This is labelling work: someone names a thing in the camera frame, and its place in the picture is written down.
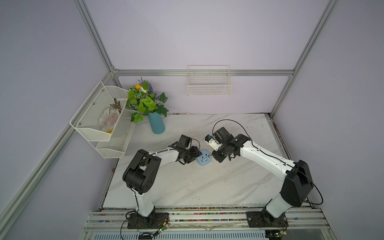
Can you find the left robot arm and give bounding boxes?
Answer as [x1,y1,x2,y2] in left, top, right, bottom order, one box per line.
[122,135,202,218]

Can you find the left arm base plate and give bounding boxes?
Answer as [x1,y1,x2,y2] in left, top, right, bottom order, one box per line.
[127,213,169,230]

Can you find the artificial green plant bouquet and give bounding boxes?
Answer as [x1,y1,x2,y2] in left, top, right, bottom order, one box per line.
[126,78,169,124]

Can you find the white wire wall basket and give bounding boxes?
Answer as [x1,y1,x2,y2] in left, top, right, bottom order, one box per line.
[187,65,232,97]

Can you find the teal vase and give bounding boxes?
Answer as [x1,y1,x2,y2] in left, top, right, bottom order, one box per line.
[148,113,166,135]

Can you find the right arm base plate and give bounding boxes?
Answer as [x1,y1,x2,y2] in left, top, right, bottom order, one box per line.
[246,212,289,229]

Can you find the brown twigs in shelf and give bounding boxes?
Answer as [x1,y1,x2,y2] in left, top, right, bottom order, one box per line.
[110,99,122,114]

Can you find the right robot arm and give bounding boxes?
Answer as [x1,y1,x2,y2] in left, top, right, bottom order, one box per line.
[205,127,315,221]

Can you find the white two-tier mesh shelf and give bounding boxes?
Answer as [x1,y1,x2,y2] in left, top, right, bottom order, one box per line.
[70,82,135,159]

